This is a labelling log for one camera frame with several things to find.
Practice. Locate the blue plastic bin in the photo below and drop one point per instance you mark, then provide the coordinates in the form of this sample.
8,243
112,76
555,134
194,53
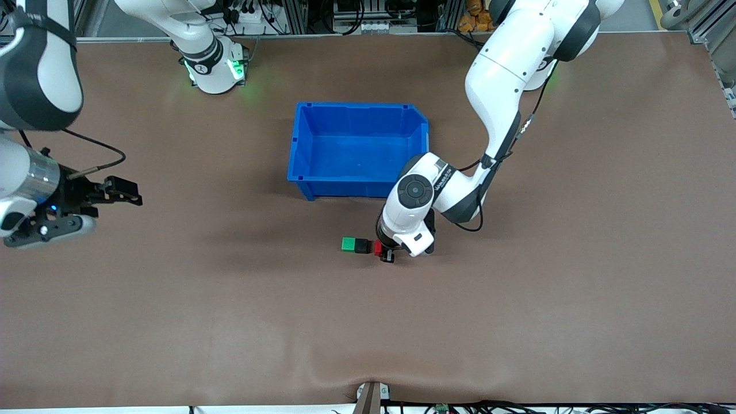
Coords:
351,155

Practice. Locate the green cube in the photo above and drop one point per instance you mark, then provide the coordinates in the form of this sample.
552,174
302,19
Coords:
348,244

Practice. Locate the white power strip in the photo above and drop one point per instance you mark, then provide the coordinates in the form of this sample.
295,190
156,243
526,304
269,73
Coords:
244,14

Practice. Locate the grey round object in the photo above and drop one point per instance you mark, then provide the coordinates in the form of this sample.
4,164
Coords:
675,14

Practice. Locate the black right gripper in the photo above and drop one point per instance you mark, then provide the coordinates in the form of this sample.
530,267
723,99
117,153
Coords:
73,194

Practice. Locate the red cube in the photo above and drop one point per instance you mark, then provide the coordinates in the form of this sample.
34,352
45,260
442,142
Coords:
378,248

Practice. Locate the bag of orange items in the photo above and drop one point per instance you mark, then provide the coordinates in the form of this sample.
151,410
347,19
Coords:
474,17

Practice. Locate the black cube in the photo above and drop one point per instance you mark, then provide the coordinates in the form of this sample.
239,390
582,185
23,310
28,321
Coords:
363,246

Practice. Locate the metal table edge bracket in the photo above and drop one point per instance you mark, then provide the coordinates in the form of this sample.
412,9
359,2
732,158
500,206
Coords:
371,398

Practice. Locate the aluminium frame profile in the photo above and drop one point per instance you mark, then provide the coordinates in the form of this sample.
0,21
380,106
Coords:
95,17
719,34

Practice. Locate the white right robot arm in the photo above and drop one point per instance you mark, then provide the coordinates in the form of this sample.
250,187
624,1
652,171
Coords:
46,69

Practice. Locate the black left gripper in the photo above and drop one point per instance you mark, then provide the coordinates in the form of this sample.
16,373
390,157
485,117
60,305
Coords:
383,237

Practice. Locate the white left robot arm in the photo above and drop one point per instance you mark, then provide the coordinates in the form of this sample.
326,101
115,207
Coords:
506,69

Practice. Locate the brown table mat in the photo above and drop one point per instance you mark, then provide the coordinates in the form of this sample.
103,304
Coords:
368,316

